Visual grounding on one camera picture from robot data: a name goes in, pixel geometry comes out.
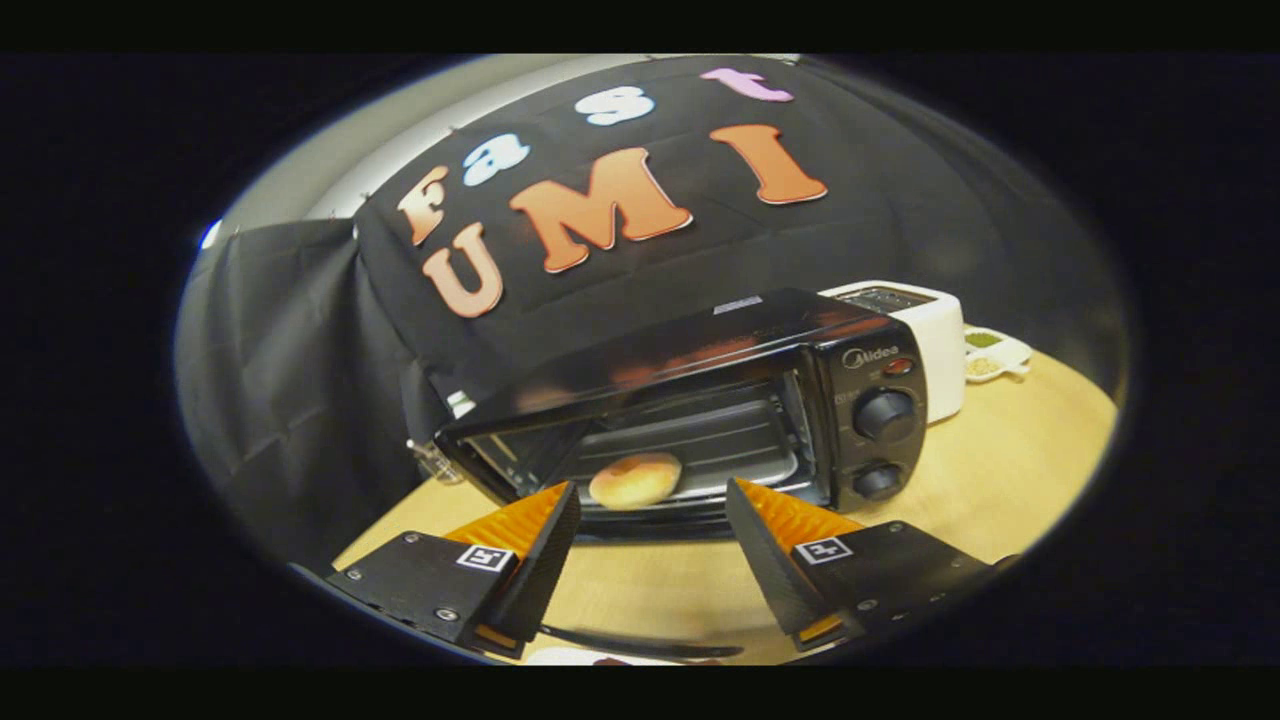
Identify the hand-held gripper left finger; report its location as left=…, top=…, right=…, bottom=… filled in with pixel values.
left=325, top=481, right=583, bottom=661

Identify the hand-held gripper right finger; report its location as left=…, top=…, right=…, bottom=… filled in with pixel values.
left=724, top=477, right=1021, bottom=653

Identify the round brown bread bun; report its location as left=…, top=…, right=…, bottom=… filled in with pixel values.
left=588, top=452, right=684, bottom=511

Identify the black toaster oven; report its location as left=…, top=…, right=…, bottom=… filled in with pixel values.
left=433, top=288, right=929, bottom=663

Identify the white toaster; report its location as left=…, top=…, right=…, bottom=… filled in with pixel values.
left=818, top=281, right=966, bottom=425

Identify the white plate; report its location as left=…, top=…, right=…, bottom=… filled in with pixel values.
left=525, top=647, right=721, bottom=666

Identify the metal baking tray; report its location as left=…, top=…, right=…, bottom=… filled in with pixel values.
left=560, top=400, right=801, bottom=501

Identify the white divided condiment dish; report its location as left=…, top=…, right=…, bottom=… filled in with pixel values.
left=962, top=326, right=1034, bottom=385

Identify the wire mesh holder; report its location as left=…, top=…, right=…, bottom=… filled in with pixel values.
left=407, top=438, right=466, bottom=487

